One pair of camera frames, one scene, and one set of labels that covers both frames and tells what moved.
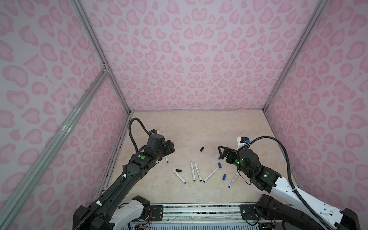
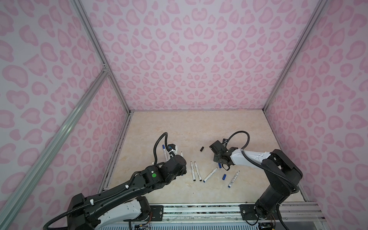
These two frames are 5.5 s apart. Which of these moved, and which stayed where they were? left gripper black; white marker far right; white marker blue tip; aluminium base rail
Moved: left gripper black
Stayed: white marker blue tip; aluminium base rail; white marker far right
